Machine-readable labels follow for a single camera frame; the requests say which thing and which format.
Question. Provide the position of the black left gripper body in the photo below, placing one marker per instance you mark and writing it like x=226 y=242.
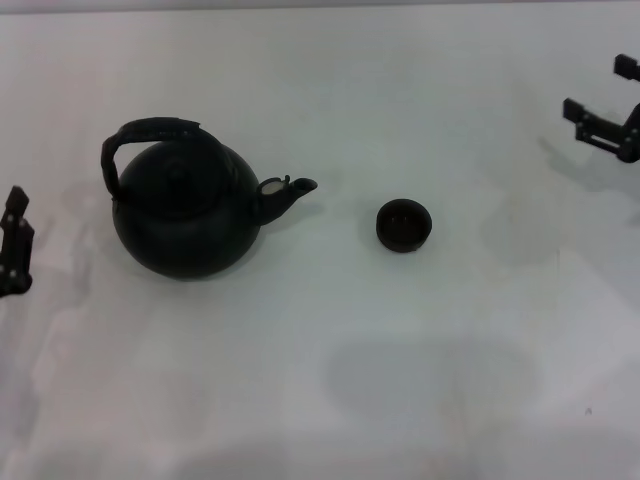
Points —
x=15 y=284

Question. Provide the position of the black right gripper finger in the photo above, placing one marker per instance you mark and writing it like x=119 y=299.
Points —
x=629 y=67
x=600 y=132

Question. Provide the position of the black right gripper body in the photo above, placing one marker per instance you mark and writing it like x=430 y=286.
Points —
x=632 y=140

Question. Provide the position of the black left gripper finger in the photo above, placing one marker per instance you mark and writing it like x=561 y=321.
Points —
x=17 y=235

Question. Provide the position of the small dark brown teacup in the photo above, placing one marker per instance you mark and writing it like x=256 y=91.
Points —
x=404 y=227

